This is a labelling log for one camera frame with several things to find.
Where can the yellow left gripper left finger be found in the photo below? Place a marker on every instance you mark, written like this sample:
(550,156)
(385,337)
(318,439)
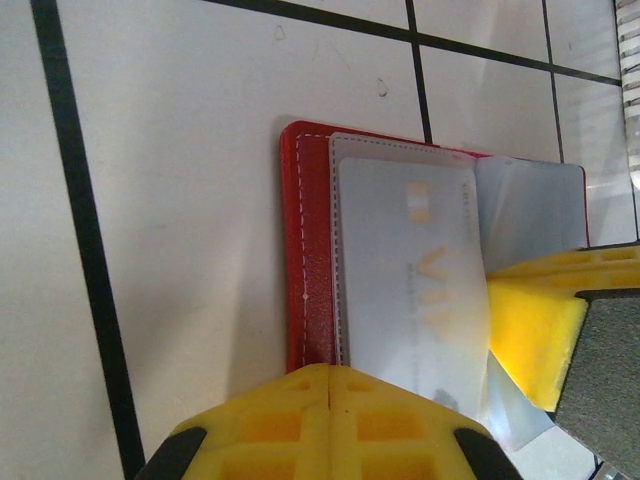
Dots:
(260,430)

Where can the red card holder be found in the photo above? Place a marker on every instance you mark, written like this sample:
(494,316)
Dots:
(315,250)

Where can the white VIP credit card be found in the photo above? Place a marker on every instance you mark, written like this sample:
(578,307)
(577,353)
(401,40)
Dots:
(400,280)

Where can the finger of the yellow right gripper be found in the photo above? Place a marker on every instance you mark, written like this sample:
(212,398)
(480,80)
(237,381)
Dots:
(535,340)

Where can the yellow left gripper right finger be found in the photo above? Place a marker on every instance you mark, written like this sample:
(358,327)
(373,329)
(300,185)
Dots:
(400,440)

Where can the clear plastic card tray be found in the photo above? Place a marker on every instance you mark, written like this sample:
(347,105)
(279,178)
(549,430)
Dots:
(631,75)

